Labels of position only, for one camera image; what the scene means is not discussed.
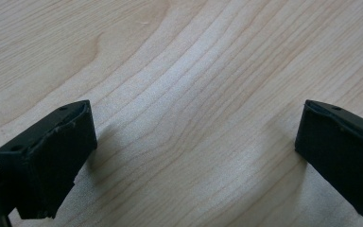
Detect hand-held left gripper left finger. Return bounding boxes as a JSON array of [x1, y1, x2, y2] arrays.
[[0, 99, 98, 220]]

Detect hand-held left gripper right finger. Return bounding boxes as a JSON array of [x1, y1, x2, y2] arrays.
[[294, 99, 363, 219]]

